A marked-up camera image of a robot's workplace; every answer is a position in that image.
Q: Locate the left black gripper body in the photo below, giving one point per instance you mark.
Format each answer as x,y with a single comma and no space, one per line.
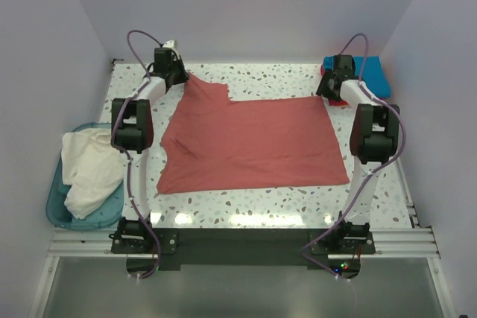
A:
178,75

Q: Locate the aluminium frame rail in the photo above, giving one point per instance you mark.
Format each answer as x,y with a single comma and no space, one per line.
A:
389,243

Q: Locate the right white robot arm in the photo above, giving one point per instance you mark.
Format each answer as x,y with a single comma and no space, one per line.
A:
374,135

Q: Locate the salmon pink t shirt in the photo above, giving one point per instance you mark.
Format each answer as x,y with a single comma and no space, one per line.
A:
215,143

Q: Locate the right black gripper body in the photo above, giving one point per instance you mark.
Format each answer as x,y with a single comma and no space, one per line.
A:
327,87

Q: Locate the cream white t shirt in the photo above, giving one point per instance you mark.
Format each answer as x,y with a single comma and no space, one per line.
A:
91,167

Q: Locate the teal plastic basket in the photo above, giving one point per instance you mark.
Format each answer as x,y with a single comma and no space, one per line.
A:
103,217

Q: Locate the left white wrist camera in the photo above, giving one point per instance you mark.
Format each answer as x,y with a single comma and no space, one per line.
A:
170,44

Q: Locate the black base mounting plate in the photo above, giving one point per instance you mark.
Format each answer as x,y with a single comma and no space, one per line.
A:
166,249

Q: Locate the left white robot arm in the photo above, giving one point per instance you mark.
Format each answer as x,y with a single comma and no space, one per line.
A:
132,131

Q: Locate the folded magenta t shirt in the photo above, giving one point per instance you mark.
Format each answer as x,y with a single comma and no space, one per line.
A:
337,102

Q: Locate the folded blue t shirt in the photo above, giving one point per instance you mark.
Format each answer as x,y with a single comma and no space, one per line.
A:
373,74

